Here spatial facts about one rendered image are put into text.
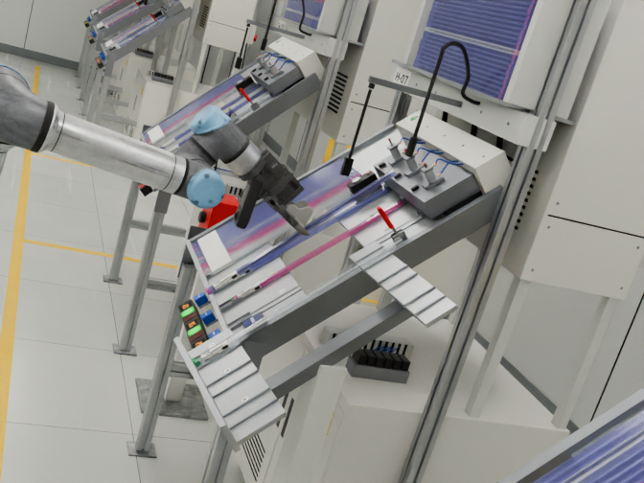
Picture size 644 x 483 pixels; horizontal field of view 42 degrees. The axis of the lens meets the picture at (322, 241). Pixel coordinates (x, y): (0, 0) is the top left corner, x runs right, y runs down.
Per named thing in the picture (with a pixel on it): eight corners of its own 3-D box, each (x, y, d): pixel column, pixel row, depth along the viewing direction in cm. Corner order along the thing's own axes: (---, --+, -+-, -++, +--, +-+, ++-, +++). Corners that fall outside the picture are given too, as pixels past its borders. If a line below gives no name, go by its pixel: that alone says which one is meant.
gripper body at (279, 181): (307, 192, 184) (271, 153, 179) (278, 218, 184) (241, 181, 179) (297, 182, 191) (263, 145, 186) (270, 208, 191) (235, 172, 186)
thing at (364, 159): (386, 277, 192) (378, 260, 190) (308, 195, 251) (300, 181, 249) (508, 205, 195) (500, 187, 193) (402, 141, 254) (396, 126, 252)
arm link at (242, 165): (227, 168, 177) (220, 158, 184) (241, 182, 179) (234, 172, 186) (253, 143, 177) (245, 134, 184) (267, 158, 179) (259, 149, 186)
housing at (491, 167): (494, 218, 195) (474, 168, 189) (414, 165, 239) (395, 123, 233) (524, 201, 196) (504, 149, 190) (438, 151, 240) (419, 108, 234)
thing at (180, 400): (141, 413, 290) (195, 201, 270) (134, 379, 312) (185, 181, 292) (208, 421, 299) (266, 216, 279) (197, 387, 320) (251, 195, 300)
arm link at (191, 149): (161, 183, 169) (200, 145, 169) (149, 168, 179) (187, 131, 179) (188, 208, 173) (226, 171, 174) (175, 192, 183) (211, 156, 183)
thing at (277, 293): (241, 353, 188) (234, 342, 186) (195, 251, 247) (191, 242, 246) (314, 310, 190) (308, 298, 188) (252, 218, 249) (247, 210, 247)
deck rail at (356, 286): (243, 368, 187) (230, 347, 184) (241, 364, 189) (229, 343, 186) (513, 209, 193) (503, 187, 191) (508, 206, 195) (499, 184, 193)
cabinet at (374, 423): (277, 617, 214) (348, 403, 198) (226, 461, 277) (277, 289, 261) (492, 622, 237) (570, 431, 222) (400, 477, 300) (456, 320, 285)
